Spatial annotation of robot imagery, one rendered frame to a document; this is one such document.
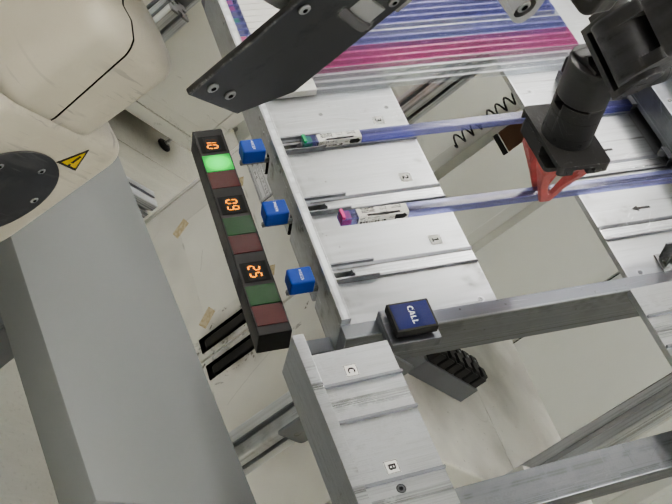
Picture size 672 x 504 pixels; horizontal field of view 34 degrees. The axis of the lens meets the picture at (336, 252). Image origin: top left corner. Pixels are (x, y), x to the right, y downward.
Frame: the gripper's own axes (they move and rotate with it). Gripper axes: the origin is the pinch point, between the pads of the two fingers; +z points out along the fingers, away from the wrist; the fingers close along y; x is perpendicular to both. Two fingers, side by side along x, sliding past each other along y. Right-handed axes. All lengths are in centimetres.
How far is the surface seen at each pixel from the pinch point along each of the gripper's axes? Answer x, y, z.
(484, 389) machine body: -15, 13, 64
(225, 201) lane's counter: 33.6, 15.4, 11.9
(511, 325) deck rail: 4.7, -9.6, 12.5
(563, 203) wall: -113, 123, 149
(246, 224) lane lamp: 32.0, 11.2, 11.9
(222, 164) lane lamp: 32.4, 21.8, 11.8
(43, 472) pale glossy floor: 58, 22, 79
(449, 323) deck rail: 13.5, -9.5, 9.9
